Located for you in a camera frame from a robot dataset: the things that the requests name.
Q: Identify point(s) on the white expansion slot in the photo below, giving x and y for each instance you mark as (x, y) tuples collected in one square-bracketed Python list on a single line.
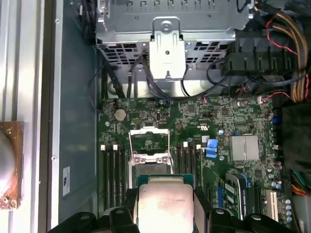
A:
[(272, 206)]

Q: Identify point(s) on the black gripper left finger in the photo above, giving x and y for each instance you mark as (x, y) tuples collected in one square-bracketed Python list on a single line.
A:
[(119, 221)]

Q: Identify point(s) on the silver coin battery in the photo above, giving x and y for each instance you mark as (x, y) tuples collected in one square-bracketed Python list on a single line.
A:
[(120, 114)]

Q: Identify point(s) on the black PC case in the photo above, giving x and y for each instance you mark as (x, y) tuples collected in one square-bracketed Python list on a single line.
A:
[(77, 97)]

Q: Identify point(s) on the black air shroud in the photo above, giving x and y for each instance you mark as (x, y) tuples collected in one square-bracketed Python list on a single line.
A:
[(296, 136)]

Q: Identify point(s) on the silver chipset heatsink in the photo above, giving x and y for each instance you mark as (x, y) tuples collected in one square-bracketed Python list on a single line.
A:
[(244, 148)]

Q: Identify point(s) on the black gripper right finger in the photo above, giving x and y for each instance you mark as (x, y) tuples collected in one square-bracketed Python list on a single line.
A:
[(223, 223)]

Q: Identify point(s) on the silver CPU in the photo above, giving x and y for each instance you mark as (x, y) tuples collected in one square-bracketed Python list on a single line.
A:
[(165, 204)]

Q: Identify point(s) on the silver drive cage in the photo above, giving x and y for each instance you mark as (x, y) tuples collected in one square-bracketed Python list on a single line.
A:
[(126, 24)]

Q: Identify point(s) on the metal locking lever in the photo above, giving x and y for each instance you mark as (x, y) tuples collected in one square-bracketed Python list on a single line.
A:
[(130, 167)]

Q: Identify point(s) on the brown square base plate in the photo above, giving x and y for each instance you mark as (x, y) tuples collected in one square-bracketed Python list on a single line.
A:
[(17, 150)]

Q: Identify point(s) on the green motherboard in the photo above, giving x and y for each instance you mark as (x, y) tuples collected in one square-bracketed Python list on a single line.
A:
[(194, 116)]

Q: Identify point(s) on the blue board connector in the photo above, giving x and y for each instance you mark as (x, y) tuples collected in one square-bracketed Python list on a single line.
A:
[(211, 148)]

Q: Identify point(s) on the black RAM slot bank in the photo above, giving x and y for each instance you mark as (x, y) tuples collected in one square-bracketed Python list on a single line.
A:
[(187, 165), (107, 174)]

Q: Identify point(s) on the CPU socket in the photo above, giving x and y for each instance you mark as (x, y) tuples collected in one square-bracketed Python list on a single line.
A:
[(153, 168)]

